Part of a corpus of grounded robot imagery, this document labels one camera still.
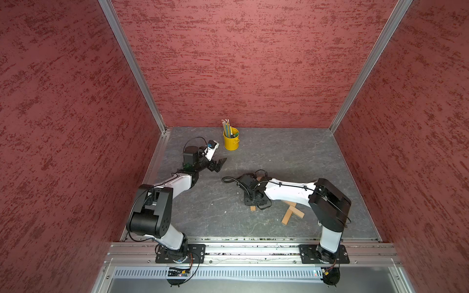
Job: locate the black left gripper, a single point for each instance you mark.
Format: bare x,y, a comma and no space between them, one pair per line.
219,164

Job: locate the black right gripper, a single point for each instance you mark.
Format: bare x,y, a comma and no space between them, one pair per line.
248,201

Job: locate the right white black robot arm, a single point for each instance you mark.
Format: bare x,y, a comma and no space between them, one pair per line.
329,204

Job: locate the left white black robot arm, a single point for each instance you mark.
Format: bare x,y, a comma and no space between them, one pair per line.
152,209

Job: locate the yellow metal pencil bucket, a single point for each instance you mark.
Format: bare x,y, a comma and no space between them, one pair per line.
231,143

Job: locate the bundle of coloured pencils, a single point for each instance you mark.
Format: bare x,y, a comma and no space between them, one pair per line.
227,128

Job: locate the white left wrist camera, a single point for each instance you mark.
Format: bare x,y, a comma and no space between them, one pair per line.
210,150

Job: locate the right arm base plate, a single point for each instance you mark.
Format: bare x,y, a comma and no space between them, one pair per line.
315,254

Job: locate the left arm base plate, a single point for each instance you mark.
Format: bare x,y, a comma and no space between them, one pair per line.
188,253

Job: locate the aluminium front rail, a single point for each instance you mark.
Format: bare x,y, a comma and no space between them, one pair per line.
256,252

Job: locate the left aluminium frame post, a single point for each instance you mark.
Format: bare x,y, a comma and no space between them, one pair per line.
112,19

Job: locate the aluminium frame post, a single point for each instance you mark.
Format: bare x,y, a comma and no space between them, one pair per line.
112,19
380,45

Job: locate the white perforated cable duct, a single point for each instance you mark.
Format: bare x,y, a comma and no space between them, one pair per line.
274,274

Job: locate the right aluminium frame post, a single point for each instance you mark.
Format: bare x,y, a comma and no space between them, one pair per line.
380,45

